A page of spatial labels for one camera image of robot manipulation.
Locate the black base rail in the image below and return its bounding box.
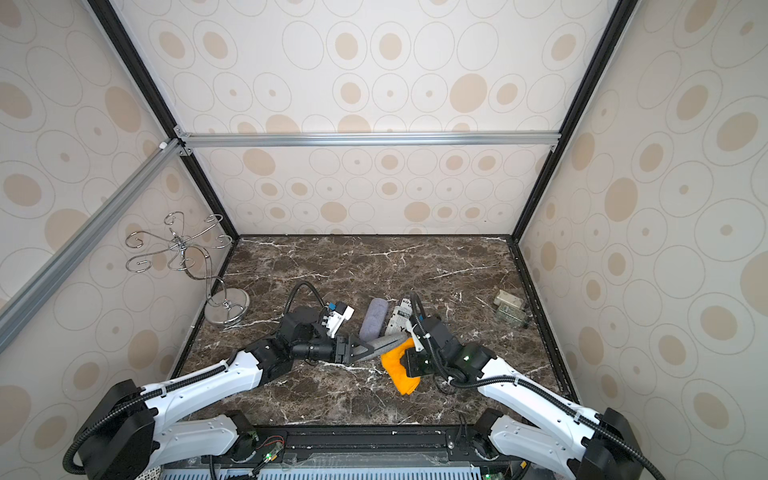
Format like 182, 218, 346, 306
155, 422, 541, 480

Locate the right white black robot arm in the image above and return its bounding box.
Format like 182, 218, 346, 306
409, 292, 664, 479

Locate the horizontal aluminium frame bar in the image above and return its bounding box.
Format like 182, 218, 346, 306
180, 130, 561, 148

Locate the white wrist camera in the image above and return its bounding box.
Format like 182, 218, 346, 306
322, 302, 354, 338
406, 318, 424, 352

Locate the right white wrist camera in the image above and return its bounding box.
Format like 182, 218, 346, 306
406, 318, 424, 352

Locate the orange cleaning cloth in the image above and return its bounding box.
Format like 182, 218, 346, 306
380, 338, 421, 395

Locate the diagonal aluminium frame bar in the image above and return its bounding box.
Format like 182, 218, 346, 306
1, 138, 181, 350

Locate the chrome hook stand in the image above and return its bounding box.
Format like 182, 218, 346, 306
125, 211, 250, 329

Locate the lavender eyeglass case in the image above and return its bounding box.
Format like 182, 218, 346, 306
359, 298, 389, 342

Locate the green clear box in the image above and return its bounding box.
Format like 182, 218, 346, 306
493, 290, 530, 328

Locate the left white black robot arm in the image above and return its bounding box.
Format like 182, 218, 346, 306
62, 302, 407, 479

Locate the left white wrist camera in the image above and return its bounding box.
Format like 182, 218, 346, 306
322, 302, 354, 338

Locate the grey eyeglass case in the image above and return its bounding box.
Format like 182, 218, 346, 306
367, 332, 411, 358

